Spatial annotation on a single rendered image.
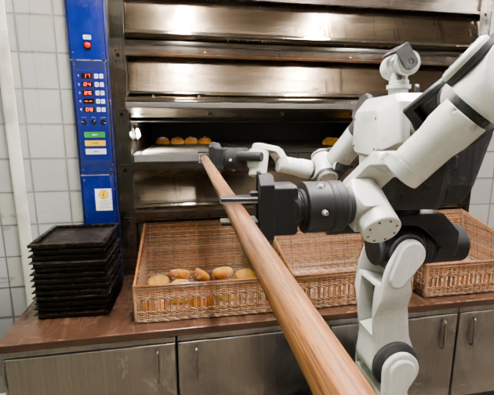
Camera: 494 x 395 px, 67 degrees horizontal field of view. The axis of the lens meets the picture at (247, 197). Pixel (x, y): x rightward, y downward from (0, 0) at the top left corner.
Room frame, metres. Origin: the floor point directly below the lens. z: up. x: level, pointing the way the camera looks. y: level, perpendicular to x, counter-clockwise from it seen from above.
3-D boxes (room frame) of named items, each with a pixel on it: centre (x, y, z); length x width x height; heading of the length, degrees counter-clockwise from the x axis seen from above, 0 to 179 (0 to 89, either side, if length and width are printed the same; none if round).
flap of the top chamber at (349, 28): (1.93, -0.34, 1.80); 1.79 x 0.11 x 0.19; 101
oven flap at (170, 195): (1.93, -0.34, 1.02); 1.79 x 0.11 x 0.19; 101
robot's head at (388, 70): (1.05, -0.41, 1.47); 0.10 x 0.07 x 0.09; 2
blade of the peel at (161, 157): (1.71, 0.21, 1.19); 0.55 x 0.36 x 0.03; 100
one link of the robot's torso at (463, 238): (1.06, -0.50, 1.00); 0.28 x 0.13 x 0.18; 100
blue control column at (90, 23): (2.65, 0.87, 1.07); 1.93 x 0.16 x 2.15; 11
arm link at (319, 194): (0.61, -0.08, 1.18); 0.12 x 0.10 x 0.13; 100
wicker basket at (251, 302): (1.56, 0.19, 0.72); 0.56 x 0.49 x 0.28; 99
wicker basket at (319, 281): (1.67, -0.40, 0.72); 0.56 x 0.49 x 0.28; 102
